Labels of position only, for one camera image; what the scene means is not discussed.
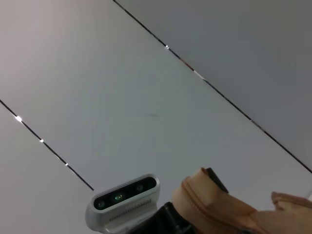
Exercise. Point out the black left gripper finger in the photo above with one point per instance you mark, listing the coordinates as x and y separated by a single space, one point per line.
218 181

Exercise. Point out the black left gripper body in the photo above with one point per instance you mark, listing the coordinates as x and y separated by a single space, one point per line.
170 220

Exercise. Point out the khaki canvas food bag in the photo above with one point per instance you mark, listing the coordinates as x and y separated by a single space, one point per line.
214 209

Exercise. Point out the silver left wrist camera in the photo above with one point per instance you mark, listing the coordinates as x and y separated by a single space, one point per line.
122 202

